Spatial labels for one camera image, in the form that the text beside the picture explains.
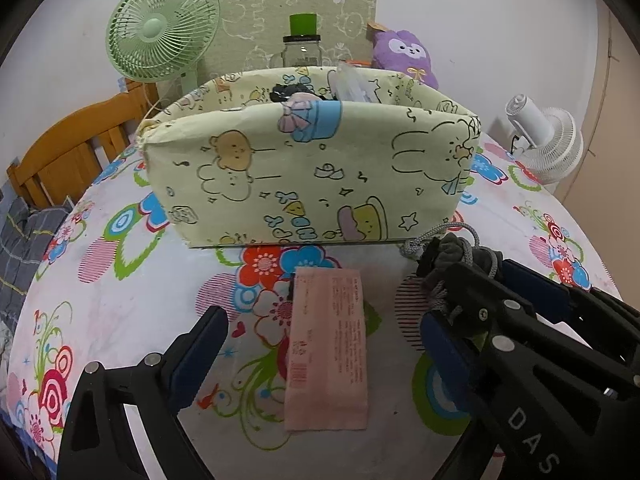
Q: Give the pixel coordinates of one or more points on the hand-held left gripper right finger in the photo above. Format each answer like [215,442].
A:
[445,355]

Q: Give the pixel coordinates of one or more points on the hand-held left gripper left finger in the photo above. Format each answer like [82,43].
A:
[200,355]

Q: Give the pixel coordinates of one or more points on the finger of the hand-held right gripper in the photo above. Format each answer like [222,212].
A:
[535,285]
[490,300]

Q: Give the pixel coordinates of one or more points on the pink tissue packet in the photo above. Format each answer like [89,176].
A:
[327,350]

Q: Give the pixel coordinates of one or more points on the yellow printed fabric storage box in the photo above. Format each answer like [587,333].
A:
[300,175]

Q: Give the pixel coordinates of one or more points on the floral tablecloth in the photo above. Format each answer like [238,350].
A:
[150,310]

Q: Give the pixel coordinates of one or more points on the white fan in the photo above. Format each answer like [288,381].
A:
[550,145]

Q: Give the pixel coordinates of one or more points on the grey plaid blanket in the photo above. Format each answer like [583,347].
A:
[25,245]

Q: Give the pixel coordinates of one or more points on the clear plastic packet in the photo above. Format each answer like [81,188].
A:
[352,82]

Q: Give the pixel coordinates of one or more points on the purple plush bunny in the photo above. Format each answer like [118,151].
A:
[405,52]

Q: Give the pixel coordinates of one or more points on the small orange tool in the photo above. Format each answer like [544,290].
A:
[357,63]

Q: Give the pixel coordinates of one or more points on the dark cloth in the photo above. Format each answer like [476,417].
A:
[285,92]

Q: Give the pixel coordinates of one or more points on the glass jar mug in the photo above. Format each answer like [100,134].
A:
[300,52]

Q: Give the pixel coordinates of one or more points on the green desk fan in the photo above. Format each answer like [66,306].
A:
[155,30]

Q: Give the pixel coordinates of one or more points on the green plastic cup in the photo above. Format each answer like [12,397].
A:
[302,24]

